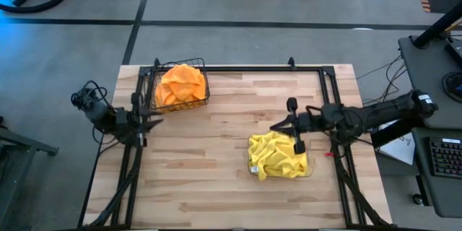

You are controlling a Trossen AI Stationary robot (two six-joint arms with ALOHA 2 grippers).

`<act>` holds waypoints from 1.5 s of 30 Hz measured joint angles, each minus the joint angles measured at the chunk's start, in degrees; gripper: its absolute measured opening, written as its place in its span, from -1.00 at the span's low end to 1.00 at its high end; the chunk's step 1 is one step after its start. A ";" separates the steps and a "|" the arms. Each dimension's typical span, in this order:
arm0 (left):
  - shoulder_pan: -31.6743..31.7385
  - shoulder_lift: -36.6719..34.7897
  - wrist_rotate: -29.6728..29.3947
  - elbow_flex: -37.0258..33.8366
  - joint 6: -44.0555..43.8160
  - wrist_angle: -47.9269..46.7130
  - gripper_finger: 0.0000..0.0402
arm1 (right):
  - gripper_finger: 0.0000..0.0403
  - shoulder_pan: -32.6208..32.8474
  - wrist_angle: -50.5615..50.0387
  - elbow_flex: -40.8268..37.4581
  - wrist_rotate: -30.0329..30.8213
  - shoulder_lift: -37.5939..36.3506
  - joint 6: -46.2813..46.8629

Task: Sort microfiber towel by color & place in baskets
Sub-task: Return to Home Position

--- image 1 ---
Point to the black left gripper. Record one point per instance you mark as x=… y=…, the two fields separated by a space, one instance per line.
x=138 y=121

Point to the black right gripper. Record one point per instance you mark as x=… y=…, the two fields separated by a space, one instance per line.
x=307 y=122

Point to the orange microfiber towel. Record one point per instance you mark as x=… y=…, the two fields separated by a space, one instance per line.
x=200 y=88
x=184 y=83
x=162 y=98

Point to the yellow towel with white tag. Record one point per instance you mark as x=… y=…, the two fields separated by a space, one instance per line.
x=278 y=155

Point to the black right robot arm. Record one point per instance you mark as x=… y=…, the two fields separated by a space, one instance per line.
x=382 y=112

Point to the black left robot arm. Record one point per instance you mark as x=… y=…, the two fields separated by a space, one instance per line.
x=97 y=110

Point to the clear plastic bin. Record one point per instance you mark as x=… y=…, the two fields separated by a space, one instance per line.
x=309 y=166

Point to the black desk leg beam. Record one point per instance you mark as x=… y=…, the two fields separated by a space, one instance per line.
x=393 y=133

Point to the white paper sheet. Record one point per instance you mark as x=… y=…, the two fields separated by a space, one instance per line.
x=400 y=149

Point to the grey desk top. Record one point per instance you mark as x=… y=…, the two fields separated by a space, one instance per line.
x=426 y=72

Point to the black caster wheel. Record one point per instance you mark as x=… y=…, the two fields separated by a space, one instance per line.
x=418 y=199

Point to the black backlit keyboard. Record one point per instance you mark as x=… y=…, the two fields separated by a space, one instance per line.
x=445 y=159

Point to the round black puck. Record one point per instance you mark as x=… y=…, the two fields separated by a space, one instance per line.
x=453 y=86

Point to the grey keyboard desk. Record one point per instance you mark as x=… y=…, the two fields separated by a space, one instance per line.
x=444 y=195

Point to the black desk pole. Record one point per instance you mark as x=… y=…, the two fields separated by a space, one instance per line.
x=436 y=25

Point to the black desk device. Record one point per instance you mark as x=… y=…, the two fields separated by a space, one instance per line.
x=455 y=50

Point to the black frame clamp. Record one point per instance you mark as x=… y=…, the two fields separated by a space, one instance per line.
x=157 y=63
x=291 y=63

